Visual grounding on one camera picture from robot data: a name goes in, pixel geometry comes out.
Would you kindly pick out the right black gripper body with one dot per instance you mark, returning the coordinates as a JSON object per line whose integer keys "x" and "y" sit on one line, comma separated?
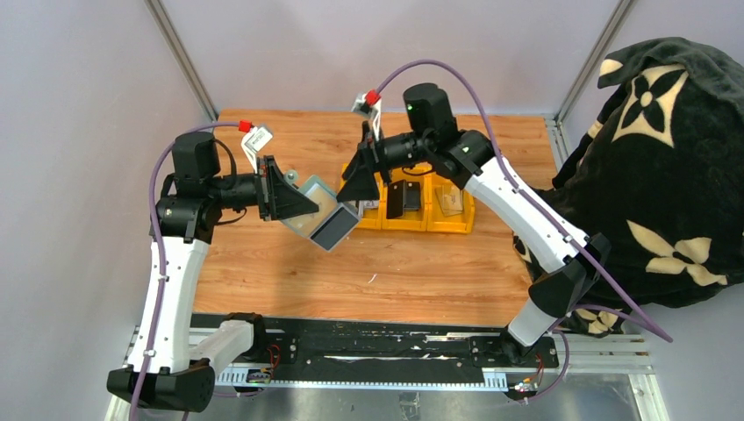
{"x": 374, "y": 153}

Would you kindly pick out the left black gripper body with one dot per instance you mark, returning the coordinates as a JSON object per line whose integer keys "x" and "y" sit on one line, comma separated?
{"x": 264, "y": 189}

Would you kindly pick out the green leather card holder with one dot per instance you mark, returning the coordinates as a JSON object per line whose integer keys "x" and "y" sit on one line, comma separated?
{"x": 333, "y": 221}

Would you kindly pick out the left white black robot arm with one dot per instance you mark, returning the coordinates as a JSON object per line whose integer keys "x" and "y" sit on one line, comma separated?
{"x": 174, "y": 267}

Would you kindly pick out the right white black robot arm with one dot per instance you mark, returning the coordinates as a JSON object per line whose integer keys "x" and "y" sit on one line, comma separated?
{"x": 569, "y": 258}

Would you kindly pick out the silver VIP cards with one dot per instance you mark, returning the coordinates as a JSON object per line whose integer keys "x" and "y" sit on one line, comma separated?
{"x": 365, "y": 206}

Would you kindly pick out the black cards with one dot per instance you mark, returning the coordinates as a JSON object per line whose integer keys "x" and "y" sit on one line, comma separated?
{"x": 403, "y": 196}

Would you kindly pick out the middle yellow plastic bin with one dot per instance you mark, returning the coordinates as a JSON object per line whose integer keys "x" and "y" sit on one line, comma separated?
{"x": 413, "y": 221}

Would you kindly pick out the right yellow plastic bin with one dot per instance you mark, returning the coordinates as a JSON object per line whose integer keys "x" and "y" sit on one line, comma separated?
{"x": 436, "y": 222}

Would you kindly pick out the black floral blanket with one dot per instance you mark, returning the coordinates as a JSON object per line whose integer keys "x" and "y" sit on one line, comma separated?
{"x": 660, "y": 175}

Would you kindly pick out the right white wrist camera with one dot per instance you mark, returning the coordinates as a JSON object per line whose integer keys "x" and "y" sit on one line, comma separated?
{"x": 369, "y": 106}

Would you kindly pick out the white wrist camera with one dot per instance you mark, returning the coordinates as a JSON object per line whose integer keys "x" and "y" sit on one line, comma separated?
{"x": 369, "y": 106}
{"x": 253, "y": 141}

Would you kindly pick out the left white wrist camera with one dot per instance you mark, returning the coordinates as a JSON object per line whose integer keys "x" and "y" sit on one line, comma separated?
{"x": 253, "y": 141}

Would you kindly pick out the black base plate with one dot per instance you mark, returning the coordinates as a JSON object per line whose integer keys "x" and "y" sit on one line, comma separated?
{"x": 376, "y": 353}

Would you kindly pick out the aluminium frame rail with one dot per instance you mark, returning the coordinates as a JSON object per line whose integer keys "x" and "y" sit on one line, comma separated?
{"x": 577, "y": 354}

